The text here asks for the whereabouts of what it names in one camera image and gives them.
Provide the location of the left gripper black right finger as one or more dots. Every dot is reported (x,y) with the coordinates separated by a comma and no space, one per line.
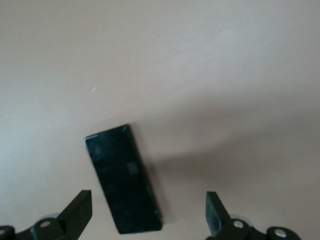
(215,217)

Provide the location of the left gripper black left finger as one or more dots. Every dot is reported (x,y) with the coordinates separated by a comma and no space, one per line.
(77,212)

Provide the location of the large black smartphone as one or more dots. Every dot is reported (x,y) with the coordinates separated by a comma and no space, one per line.
(120,175)

